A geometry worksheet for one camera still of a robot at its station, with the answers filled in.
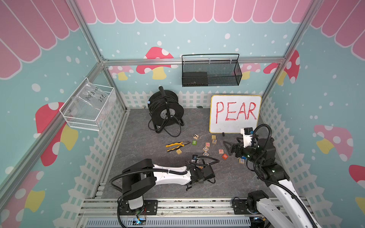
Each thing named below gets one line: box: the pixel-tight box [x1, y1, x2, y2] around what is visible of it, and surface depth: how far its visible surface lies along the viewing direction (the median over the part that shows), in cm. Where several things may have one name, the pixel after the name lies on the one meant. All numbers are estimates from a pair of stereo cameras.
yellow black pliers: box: [165, 140, 191, 152], surface depth 99 cm
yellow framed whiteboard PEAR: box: [209, 95, 263, 134], surface depth 99 cm
